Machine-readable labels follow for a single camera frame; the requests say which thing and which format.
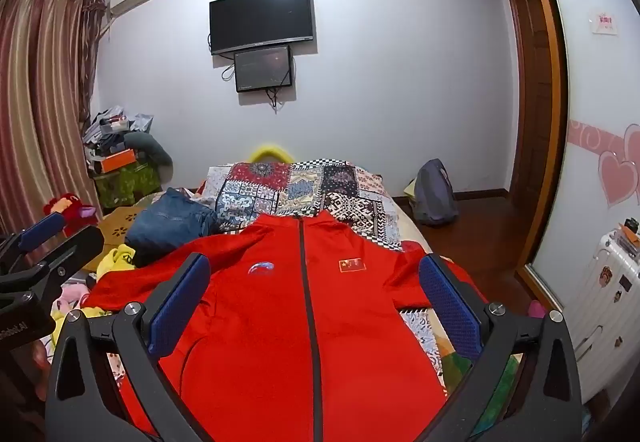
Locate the perforated wooden board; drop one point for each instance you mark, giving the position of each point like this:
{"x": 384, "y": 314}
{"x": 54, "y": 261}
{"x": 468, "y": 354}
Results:
{"x": 117, "y": 222}

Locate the red zip jacket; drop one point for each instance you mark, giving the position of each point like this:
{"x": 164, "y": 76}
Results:
{"x": 280, "y": 322}

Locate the patchwork printed blanket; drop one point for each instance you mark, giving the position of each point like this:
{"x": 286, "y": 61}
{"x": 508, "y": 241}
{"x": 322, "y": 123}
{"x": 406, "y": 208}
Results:
{"x": 270, "y": 202}

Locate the pile of clutter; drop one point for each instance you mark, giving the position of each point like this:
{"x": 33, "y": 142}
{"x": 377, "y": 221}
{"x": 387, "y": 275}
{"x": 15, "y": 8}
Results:
{"x": 107, "y": 127}

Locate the white wall sign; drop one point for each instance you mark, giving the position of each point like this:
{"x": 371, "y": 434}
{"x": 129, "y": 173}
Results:
{"x": 604, "y": 21}

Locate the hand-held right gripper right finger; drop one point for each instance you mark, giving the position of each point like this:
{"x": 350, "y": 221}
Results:
{"x": 450, "y": 307}

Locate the grey cushion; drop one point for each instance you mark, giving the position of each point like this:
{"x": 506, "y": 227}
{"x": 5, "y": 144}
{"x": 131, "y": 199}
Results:
{"x": 150, "y": 145}

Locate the pink heart wall sticker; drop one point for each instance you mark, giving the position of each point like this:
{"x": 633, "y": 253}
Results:
{"x": 617, "y": 172}

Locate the pink slipper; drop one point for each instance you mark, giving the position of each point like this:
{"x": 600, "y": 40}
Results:
{"x": 536, "y": 308}

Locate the folded blue jeans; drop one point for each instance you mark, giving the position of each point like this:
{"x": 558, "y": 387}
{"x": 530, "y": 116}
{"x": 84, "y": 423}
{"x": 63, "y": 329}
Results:
{"x": 165, "y": 222}

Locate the large black television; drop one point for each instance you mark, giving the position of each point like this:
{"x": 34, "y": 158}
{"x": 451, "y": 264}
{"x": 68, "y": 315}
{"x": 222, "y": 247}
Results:
{"x": 261, "y": 20}

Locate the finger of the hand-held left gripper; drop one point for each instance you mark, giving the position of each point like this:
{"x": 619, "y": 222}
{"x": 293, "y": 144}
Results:
{"x": 75, "y": 249}
{"x": 44, "y": 228}

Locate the white suitcase with stickers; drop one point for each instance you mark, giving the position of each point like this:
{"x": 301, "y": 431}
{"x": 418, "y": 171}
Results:
{"x": 607, "y": 302}

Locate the small black monitor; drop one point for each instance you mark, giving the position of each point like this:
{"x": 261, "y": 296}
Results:
{"x": 262, "y": 68}

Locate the yellow curved tube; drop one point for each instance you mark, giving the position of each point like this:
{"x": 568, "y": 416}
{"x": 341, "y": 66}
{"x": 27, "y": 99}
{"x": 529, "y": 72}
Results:
{"x": 270, "y": 151}

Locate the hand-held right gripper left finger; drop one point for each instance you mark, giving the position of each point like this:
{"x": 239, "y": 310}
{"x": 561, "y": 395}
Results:
{"x": 180, "y": 304}

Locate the grey backpack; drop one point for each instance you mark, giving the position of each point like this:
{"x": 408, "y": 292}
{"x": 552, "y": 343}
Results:
{"x": 434, "y": 194}

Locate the orange box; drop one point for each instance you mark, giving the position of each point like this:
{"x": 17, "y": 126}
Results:
{"x": 117, "y": 161}

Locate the red plush toy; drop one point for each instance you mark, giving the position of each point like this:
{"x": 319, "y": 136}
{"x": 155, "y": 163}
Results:
{"x": 65, "y": 209}

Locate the green printed cloth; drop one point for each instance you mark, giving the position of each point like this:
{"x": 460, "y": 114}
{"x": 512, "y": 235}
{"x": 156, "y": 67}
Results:
{"x": 127, "y": 184}

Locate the pink soft toys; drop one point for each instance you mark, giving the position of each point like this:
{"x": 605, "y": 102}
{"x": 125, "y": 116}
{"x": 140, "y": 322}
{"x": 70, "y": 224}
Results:
{"x": 75, "y": 294}

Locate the striped curtain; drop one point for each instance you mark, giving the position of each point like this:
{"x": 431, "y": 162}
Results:
{"x": 40, "y": 97}

